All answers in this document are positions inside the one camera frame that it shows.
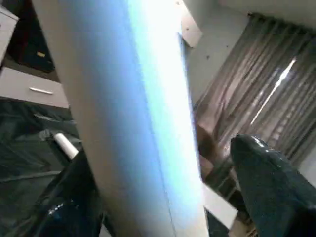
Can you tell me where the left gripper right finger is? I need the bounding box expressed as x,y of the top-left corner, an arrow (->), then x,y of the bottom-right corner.
230,133 -> 316,237

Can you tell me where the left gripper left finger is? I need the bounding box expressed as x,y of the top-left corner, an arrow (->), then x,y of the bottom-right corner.
25,151 -> 105,237

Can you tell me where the white plastic table leg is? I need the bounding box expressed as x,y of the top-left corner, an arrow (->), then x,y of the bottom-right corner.
32,0 -> 210,237
52,132 -> 79,159

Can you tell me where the black work mat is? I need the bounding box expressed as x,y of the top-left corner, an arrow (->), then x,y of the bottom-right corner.
0,98 -> 97,237

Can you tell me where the grey window curtain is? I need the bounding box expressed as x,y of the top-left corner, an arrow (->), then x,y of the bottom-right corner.
193,14 -> 316,173

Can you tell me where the white drawer unit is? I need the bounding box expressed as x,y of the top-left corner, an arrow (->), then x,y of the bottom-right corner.
0,67 -> 70,108

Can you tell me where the black bag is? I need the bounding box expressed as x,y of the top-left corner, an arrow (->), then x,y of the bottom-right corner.
6,10 -> 59,82

